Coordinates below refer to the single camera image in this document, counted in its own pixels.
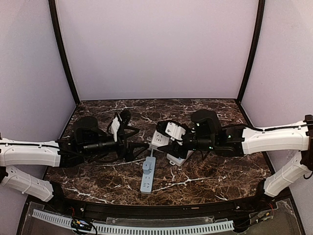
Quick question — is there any black front rail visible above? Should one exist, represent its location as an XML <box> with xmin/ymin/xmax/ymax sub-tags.
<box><xmin>26</xmin><ymin>196</ymin><xmax>277</xmax><ymax>221</ymax></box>

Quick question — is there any white cube socket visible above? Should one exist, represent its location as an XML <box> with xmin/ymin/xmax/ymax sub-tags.
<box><xmin>149</xmin><ymin>130</ymin><xmax>170</xmax><ymax>150</ymax></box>

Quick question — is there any white slotted cable duct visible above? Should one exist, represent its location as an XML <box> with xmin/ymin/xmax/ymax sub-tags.
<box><xmin>32</xmin><ymin>209</ymin><xmax>234</xmax><ymax>235</ymax></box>

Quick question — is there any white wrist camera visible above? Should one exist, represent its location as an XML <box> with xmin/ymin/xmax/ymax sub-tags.
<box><xmin>165</xmin><ymin>121</ymin><xmax>186</xmax><ymax>141</ymax></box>
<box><xmin>111</xmin><ymin>116</ymin><xmax>120</xmax><ymax>142</ymax></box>

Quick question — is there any right black frame post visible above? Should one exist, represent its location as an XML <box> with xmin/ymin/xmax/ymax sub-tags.
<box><xmin>236</xmin><ymin>0</ymin><xmax>266</xmax><ymax>104</ymax></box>

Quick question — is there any black frame post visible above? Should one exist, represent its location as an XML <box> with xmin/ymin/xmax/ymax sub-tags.
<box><xmin>48</xmin><ymin>0</ymin><xmax>80</xmax><ymax>106</ymax></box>
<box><xmin>236</xmin><ymin>0</ymin><xmax>266</xmax><ymax>104</ymax></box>

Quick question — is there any blue power strip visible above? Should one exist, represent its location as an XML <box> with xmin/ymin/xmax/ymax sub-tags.
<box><xmin>140</xmin><ymin>157</ymin><xmax>156</xmax><ymax>194</ymax></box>

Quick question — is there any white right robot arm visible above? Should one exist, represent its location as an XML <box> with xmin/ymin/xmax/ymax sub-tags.
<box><xmin>156</xmin><ymin>109</ymin><xmax>313</xmax><ymax>197</ymax></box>

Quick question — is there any white multicolour power strip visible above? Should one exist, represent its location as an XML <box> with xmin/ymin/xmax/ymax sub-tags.
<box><xmin>166</xmin><ymin>150</ymin><xmax>194</xmax><ymax>166</ymax></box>

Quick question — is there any small circuit board left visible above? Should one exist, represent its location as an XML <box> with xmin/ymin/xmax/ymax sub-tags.
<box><xmin>70</xmin><ymin>219</ymin><xmax>92</xmax><ymax>231</ymax></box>

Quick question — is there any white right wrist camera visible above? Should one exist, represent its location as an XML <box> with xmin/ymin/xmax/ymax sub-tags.
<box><xmin>165</xmin><ymin>121</ymin><xmax>186</xmax><ymax>141</ymax></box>

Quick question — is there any left black frame post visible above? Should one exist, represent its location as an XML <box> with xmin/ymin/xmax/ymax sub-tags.
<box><xmin>48</xmin><ymin>0</ymin><xmax>80</xmax><ymax>106</ymax></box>

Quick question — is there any blue plug adapter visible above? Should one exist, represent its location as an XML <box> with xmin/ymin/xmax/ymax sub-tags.
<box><xmin>142</xmin><ymin>161</ymin><xmax>151</xmax><ymax>174</ymax></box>

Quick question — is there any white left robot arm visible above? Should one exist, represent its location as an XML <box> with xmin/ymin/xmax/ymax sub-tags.
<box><xmin>0</xmin><ymin>111</ymin><xmax>149</xmax><ymax>202</ymax></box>

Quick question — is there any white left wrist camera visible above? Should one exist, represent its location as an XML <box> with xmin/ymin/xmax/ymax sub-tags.
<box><xmin>111</xmin><ymin>116</ymin><xmax>120</xmax><ymax>142</ymax></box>

